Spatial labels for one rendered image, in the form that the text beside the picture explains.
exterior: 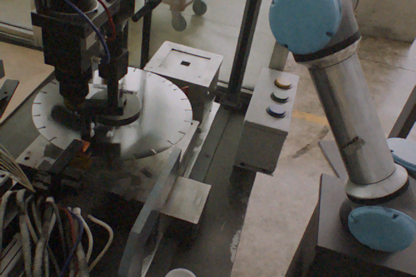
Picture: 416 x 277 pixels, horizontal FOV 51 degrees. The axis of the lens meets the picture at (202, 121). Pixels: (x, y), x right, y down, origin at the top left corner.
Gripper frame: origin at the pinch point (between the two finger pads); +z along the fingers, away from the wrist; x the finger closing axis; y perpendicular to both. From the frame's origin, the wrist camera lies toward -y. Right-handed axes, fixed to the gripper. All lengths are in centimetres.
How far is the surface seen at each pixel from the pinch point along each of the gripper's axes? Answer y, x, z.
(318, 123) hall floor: 77, 177, 33
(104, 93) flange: 3.4, 0.5, 3.4
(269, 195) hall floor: 45, 116, 60
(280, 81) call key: 43, 30, 2
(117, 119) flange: 8.1, -5.7, 8.1
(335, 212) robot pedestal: 56, 13, 33
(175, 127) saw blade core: 19.4, -2.7, 10.0
